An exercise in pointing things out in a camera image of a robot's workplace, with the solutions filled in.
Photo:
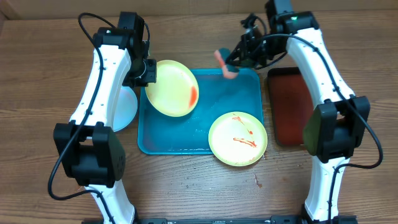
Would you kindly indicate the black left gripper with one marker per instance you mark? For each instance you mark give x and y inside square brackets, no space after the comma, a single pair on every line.
[150,76]

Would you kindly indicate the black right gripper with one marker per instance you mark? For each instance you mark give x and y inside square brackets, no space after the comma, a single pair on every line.
[246,51]

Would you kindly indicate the yellow plate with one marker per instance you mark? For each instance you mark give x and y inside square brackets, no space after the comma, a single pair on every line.
[175,92]
[237,139]

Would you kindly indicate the light blue plate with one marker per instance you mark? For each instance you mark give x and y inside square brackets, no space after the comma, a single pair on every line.
[126,108]

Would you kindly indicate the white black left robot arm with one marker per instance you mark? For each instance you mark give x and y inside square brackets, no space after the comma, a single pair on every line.
[91,158]

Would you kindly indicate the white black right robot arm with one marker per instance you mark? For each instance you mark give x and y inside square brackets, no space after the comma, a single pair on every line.
[336,126]

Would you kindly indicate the black tray with brown water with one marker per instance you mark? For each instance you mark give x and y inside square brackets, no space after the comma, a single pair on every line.
[291,104]

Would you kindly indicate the teal plastic tray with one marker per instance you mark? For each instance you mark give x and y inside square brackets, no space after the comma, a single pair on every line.
[159,134]

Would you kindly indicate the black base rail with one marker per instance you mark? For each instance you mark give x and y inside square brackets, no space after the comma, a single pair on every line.
[276,219]

